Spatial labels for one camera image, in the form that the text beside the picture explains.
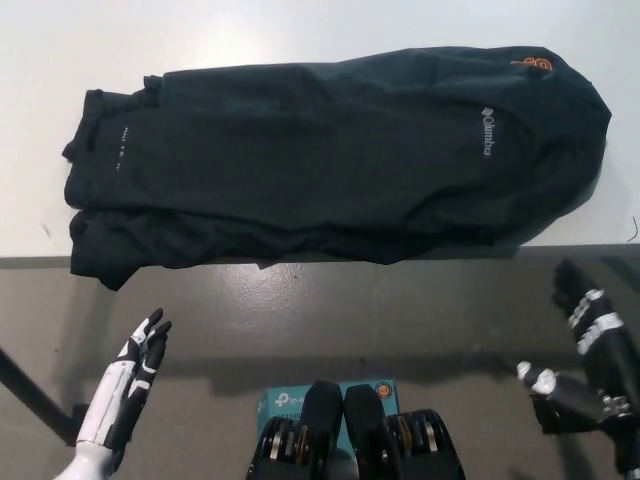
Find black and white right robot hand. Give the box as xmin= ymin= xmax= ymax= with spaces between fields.
xmin=516 ymin=258 xmax=640 ymax=417

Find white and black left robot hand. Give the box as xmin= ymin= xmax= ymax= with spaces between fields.
xmin=76 ymin=307 xmax=173 ymax=452

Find black Columbia jacket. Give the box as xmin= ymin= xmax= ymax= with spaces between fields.
xmin=62 ymin=44 xmax=614 ymax=294

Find left black robot torso block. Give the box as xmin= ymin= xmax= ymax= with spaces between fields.
xmin=244 ymin=379 xmax=346 ymax=480

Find black robot torso block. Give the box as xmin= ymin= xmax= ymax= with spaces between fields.
xmin=244 ymin=379 xmax=346 ymax=480
xmin=343 ymin=382 xmax=469 ymax=480

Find right black robot torso block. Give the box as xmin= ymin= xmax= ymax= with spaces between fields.
xmin=343 ymin=382 xmax=469 ymax=480

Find black table leg bar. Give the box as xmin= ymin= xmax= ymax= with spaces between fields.
xmin=0 ymin=346 xmax=77 ymax=441

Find teal tp-link box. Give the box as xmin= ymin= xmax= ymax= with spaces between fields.
xmin=256 ymin=378 xmax=399 ymax=461

